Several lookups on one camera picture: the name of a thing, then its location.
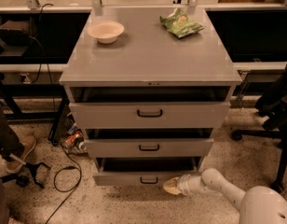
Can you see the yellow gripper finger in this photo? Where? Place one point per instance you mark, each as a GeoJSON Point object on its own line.
{"type": "Point", "coordinates": [170, 186]}

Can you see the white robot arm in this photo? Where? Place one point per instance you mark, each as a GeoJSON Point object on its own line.
{"type": "Point", "coordinates": [258, 205]}

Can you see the green chip bag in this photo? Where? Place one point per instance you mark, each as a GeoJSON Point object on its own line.
{"type": "Point", "coordinates": [179, 24]}

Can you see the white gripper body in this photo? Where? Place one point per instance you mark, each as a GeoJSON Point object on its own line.
{"type": "Point", "coordinates": [184, 186]}

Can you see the white bowl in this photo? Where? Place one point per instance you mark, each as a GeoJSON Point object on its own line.
{"type": "Point", "coordinates": [106, 32]}

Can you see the tan shoe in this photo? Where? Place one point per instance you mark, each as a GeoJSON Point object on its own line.
{"type": "Point", "coordinates": [27, 145]}

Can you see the black office chair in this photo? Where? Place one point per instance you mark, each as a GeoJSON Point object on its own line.
{"type": "Point", "coordinates": [273, 105]}

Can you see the grey metal drawer cabinet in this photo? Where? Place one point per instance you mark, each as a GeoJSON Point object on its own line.
{"type": "Point", "coordinates": [147, 64]}

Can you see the grey top drawer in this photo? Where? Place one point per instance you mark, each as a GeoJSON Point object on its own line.
{"type": "Point", "coordinates": [149, 115]}

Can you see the dark trouser leg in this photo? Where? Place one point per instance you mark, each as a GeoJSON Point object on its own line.
{"type": "Point", "coordinates": [9, 141]}

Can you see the grey middle drawer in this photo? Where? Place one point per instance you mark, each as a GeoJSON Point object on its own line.
{"type": "Point", "coordinates": [139, 148]}

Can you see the dark box on shelf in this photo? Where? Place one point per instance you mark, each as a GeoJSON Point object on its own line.
{"type": "Point", "coordinates": [16, 33]}

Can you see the orange can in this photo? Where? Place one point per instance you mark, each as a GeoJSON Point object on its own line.
{"type": "Point", "coordinates": [74, 139]}

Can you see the grey bottom drawer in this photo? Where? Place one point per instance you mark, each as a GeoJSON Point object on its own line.
{"type": "Point", "coordinates": [143, 171]}

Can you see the grey drawer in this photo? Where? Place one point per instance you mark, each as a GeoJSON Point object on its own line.
{"type": "Point", "coordinates": [139, 148]}
{"type": "Point", "coordinates": [149, 115]}
{"type": "Point", "coordinates": [143, 171]}

